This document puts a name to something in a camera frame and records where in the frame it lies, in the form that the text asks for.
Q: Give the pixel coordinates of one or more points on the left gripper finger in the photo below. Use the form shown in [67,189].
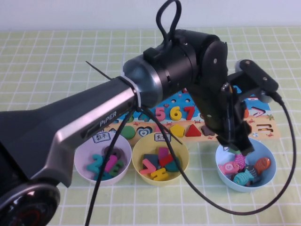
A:
[225,140]
[245,146]

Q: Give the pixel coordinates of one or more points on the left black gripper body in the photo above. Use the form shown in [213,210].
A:
[235,117]

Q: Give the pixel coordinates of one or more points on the left black grey Piper arm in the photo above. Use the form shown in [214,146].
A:
[70,117]

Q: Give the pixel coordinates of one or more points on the light blue plastic bowl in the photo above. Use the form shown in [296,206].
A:
[261,148]

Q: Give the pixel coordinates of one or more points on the brown star piece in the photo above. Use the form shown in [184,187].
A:
[207,131]

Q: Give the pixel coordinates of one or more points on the red triangle piece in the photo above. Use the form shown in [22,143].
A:
[193,132]

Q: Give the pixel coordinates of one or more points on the yellow plastic bowl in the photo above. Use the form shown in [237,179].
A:
[183,153]

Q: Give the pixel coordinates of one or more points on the red number seven piece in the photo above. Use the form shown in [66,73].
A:
[188,110]

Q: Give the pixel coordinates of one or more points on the blue wooden number puzzle board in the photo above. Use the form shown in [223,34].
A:
[181,124]

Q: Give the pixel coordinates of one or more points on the yellow pentagon piece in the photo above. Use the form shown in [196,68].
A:
[178,130]

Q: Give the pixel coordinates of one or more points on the yellow number six piece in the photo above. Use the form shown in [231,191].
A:
[175,115]

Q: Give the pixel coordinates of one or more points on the teal heart piece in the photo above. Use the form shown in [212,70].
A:
[172,166]

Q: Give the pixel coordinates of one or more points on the red minus sign piece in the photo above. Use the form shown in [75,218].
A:
[166,160]

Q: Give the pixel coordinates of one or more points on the magenta rectangle piece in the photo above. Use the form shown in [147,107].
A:
[162,151]

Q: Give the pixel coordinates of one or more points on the pink trapezoid piece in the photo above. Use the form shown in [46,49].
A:
[157,128]

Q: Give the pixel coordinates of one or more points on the pink number five piece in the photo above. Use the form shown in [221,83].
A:
[160,113]

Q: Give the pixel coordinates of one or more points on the yellow equals sign piece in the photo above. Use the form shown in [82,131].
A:
[159,174]

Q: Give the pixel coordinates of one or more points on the dark grey square piece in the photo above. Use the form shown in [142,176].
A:
[150,157]

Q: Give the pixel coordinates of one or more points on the pink greater-than sign piece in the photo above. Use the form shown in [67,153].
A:
[147,162]

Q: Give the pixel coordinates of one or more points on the green circle piece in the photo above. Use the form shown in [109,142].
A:
[128,132]

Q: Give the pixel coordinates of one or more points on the green number three piece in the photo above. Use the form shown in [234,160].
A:
[117,167]

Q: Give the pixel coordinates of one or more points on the magenta number one piece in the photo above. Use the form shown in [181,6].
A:
[111,163]

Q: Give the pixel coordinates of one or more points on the brown number eight piece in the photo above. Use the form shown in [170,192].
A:
[107,150]

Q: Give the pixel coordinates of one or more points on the teal number four piece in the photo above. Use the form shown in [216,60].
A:
[105,176]

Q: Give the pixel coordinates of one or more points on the teal number two piece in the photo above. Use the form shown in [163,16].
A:
[95,163]

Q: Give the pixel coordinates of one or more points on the pink plastic bowl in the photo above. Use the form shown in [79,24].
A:
[82,164]

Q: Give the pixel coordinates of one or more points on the white handwritten paper label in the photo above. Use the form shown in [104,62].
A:
[226,148]
[101,137]
[160,137]

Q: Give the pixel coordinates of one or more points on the magenta striped wooden fish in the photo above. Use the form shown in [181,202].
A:
[240,160]

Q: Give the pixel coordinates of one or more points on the orange wooden fish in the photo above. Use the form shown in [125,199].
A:
[262,164]

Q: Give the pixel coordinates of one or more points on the dark blue wooden fish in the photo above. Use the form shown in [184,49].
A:
[251,170]

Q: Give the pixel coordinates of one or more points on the pink wooden fish number five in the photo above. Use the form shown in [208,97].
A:
[227,167]

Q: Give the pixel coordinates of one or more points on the teal scaled wooden fish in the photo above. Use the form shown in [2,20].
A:
[242,178]

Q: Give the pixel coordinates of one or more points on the white zip tie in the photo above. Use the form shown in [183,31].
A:
[134,90]

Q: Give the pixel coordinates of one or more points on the green checked tablecloth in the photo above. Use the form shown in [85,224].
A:
[47,58]

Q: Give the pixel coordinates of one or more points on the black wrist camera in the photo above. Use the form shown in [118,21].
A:
[256,78]

